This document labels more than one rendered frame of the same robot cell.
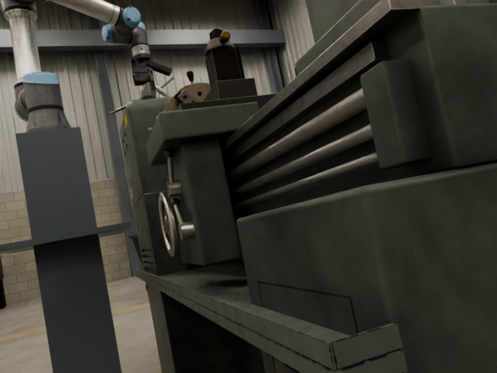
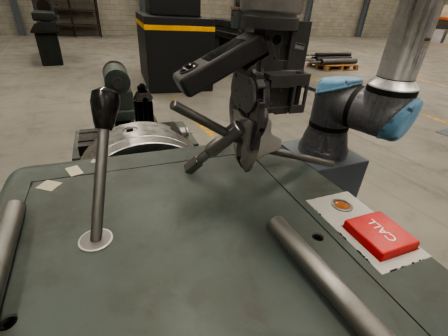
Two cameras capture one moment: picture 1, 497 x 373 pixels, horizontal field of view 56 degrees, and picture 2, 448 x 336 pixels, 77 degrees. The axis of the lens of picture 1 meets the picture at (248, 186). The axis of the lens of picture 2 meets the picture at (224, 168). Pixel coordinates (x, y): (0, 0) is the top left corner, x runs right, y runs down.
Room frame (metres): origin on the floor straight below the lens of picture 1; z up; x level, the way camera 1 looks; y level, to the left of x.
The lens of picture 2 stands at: (2.40, 0.28, 1.49)
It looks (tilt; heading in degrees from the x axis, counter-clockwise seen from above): 30 degrees down; 176
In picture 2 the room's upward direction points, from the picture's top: 3 degrees clockwise
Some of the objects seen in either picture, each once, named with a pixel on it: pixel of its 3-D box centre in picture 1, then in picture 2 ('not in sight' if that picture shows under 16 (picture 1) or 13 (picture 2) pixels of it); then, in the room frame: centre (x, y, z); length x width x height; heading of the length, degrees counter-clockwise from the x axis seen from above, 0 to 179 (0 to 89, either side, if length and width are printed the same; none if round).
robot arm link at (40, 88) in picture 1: (42, 92); (337, 100); (1.62, 0.65, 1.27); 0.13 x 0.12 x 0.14; 38
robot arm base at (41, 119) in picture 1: (48, 123); (325, 136); (1.61, 0.65, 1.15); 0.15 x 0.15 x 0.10
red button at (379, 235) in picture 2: not in sight; (379, 236); (2.16, 0.49, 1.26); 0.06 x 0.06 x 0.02; 19
